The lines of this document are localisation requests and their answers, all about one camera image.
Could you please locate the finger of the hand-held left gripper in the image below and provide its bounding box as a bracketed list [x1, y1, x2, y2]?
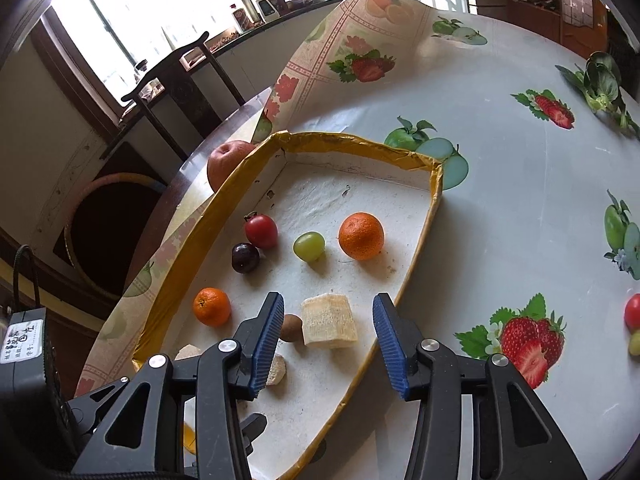
[241, 412, 269, 455]

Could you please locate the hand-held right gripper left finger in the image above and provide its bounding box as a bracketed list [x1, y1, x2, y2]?
[70, 291, 286, 480]

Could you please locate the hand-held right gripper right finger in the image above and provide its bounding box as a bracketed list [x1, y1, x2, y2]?
[372, 292, 588, 480]

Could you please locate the dark red date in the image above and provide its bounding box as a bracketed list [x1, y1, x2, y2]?
[280, 313, 304, 343]

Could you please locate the small mandarin orange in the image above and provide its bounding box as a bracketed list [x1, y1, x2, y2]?
[193, 287, 232, 327]

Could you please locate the blocky beige sugarcane chunk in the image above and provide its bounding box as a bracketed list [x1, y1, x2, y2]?
[301, 294, 359, 349]

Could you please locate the dark purple plum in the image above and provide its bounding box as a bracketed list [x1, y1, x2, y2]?
[231, 242, 261, 275]

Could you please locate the red cherry tomato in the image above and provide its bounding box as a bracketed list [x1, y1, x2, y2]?
[624, 293, 640, 332]
[244, 213, 279, 250]

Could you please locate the large mandarin orange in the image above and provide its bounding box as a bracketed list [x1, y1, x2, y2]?
[338, 212, 385, 261]

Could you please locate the white tray with yellow rim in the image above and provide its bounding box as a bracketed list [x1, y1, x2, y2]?
[131, 130, 445, 480]

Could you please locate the red apple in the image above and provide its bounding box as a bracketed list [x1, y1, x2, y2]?
[206, 140, 258, 193]

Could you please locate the fruit print tablecloth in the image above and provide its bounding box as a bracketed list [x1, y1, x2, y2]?
[75, 0, 640, 480]

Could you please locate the dark wooden chair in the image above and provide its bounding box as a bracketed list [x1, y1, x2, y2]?
[100, 30, 246, 161]

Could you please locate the small red label bottle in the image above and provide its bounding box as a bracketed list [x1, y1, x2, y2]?
[231, 2, 253, 31]

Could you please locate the white spray bottle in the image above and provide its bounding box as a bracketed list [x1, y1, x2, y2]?
[248, 0, 276, 23]

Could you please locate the green bok choy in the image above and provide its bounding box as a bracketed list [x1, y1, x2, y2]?
[556, 51, 640, 138]

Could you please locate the wooden cabinet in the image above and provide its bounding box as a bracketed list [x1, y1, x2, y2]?
[500, 0, 616, 61]

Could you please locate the black cable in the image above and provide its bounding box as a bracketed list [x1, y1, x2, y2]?
[11, 244, 42, 313]

